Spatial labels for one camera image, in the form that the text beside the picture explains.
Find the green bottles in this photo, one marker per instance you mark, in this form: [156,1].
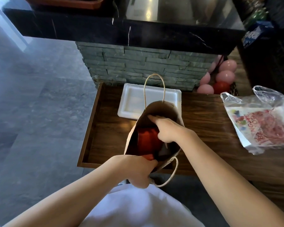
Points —
[256,16]

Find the person's right thumb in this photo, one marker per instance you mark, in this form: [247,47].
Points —
[158,119]

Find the person's left hand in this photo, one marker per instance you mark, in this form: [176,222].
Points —
[132,167]

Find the brown tray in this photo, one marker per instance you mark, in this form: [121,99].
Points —
[66,2]

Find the bunch of pink balloons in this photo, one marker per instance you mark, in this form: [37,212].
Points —
[225,76]

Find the person's right hand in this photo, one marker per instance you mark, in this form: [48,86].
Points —
[171,132]

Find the blue packet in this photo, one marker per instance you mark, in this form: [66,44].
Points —
[258,33]

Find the white foam tray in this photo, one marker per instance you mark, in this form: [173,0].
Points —
[132,101]

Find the person's left thumb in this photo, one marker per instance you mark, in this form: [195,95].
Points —
[150,165]

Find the person's white shirt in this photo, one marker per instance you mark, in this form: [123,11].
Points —
[137,208]

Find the red box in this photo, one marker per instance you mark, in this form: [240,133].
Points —
[148,141]

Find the person's right forearm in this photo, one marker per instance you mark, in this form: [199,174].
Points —
[227,186]

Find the red balloon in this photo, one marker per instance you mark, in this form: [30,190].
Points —
[221,87]

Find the black marble counter top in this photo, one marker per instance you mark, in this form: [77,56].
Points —
[156,33]

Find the grey stone counter base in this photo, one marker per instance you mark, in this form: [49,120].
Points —
[144,63]

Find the dark shelf unit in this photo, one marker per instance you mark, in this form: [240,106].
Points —
[269,63]

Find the person's left forearm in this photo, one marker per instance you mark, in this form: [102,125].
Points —
[68,200]

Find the clear plastic bag with print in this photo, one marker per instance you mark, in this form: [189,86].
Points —
[262,125]

